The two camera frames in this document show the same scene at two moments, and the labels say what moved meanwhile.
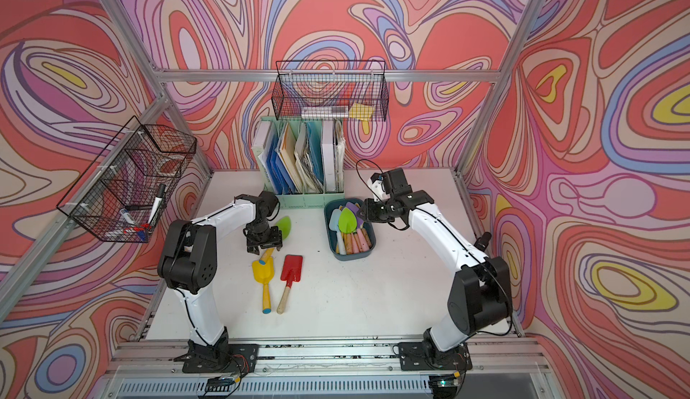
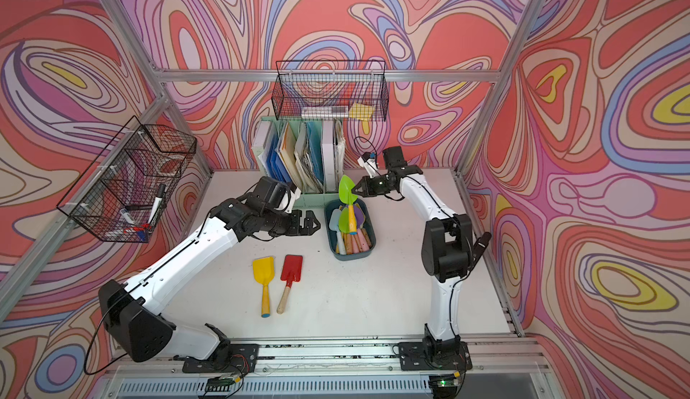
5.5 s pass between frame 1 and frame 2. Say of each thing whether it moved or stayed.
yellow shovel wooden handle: stayed
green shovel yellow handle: moved
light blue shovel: stayed
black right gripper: moved
